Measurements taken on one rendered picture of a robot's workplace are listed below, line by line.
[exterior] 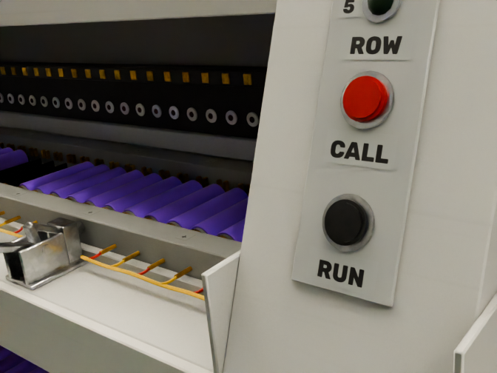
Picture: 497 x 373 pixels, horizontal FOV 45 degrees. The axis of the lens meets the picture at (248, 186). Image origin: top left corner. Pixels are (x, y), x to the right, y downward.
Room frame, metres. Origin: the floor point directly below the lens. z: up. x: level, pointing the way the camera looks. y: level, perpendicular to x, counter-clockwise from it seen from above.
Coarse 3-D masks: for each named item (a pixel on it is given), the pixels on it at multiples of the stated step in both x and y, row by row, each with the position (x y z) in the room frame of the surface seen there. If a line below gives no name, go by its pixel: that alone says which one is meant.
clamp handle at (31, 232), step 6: (24, 228) 0.34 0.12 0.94; (30, 228) 0.34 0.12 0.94; (30, 234) 0.34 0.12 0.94; (36, 234) 0.34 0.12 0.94; (30, 240) 0.35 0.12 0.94; (36, 240) 0.34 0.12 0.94; (0, 246) 0.33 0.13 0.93; (6, 246) 0.33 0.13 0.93; (12, 246) 0.33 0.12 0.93; (18, 246) 0.33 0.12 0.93; (24, 246) 0.34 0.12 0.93; (0, 252) 0.33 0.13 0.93; (6, 252) 0.33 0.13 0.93
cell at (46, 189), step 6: (90, 168) 0.49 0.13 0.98; (96, 168) 0.49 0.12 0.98; (102, 168) 0.49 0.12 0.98; (108, 168) 0.49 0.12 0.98; (72, 174) 0.48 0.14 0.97; (78, 174) 0.48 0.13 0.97; (84, 174) 0.48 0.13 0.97; (90, 174) 0.48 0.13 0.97; (96, 174) 0.48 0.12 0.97; (60, 180) 0.46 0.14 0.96; (66, 180) 0.46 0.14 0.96; (72, 180) 0.47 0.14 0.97; (78, 180) 0.47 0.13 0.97; (42, 186) 0.45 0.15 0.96; (48, 186) 0.45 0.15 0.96; (54, 186) 0.45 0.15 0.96; (60, 186) 0.46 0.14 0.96; (42, 192) 0.45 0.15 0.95; (48, 192) 0.45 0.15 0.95
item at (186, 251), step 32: (0, 192) 0.43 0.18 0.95; (32, 192) 0.43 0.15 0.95; (0, 224) 0.41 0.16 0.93; (96, 224) 0.36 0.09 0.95; (128, 224) 0.35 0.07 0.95; (160, 224) 0.35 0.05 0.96; (96, 256) 0.35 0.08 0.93; (128, 256) 0.34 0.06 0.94; (160, 256) 0.33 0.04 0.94; (192, 256) 0.31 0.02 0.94; (224, 256) 0.30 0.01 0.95
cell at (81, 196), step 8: (120, 176) 0.46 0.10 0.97; (128, 176) 0.46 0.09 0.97; (136, 176) 0.46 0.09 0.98; (96, 184) 0.45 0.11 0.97; (104, 184) 0.44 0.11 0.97; (112, 184) 0.45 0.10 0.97; (120, 184) 0.45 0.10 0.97; (80, 192) 0.43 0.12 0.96; (88, 192) 0.43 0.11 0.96; (96, 192) 0.44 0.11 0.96; (72, 200) 0.43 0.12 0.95; (80, 200) 0.42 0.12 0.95
